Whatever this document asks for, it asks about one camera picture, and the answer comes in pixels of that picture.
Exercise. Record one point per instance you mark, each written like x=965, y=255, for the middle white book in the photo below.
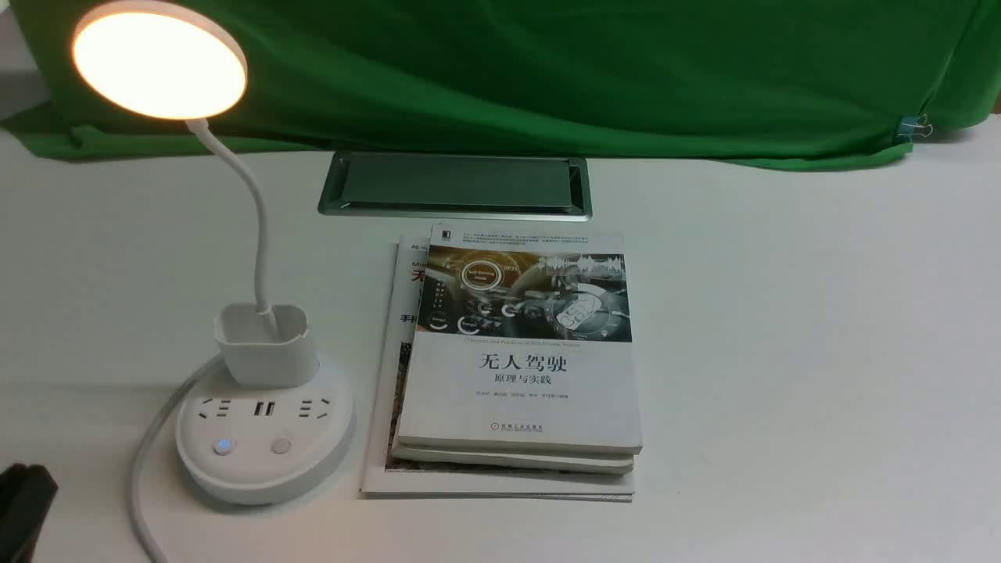
x=500, y=459

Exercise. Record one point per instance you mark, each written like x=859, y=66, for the top white driving book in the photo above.
x=523, y=282

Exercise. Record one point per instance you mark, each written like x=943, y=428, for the silver desk cable tray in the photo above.
x=431, y=185

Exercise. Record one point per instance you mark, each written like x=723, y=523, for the white round desk lamp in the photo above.
x=271, y=420

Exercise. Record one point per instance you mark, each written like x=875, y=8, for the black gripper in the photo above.
x=27, y=493

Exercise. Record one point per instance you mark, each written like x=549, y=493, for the blue binder clip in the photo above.
x=910, y=128

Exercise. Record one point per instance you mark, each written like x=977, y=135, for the bottom large white book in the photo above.
x=386, y=477

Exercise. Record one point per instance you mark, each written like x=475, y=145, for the green backdrop cloth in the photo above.
x=781, y=85

